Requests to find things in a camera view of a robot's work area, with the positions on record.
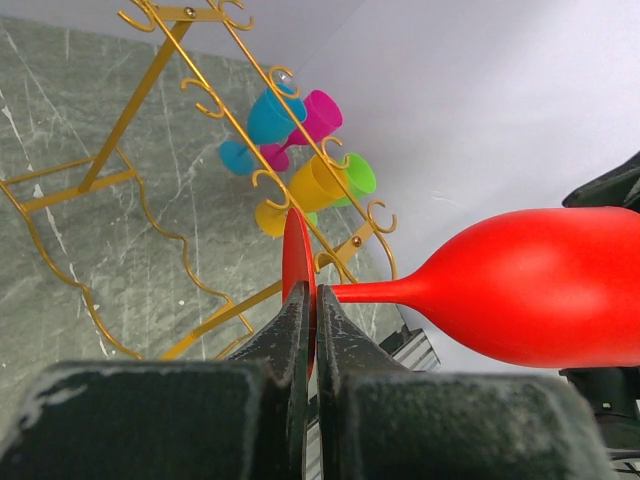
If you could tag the orange wine glass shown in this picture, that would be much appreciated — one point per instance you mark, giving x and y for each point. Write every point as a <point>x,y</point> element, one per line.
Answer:
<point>313,187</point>

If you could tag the red wine glass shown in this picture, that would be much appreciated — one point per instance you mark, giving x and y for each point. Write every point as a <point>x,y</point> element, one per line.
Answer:
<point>522,287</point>

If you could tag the gold wire glass rack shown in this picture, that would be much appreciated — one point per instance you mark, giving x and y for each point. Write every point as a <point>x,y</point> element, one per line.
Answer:
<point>123,235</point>

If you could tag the green wine glass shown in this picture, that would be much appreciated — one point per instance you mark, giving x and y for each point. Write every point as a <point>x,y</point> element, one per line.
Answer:
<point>361,177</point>

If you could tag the pink wine glass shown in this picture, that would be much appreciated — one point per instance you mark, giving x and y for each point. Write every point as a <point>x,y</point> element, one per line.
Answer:
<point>324,117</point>

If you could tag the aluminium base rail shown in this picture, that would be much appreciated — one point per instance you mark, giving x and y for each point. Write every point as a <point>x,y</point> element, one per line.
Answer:
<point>411,348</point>

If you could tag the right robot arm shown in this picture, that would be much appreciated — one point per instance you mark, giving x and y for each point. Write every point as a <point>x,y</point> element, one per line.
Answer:
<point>612,391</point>

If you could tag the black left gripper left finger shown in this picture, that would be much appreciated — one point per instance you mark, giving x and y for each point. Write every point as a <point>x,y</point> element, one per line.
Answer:
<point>243,417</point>

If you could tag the blue wine glass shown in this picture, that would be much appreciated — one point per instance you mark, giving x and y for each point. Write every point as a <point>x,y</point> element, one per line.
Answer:
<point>267,123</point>

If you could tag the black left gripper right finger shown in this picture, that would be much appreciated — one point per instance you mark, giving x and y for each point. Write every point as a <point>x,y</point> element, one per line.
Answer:
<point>380,420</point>

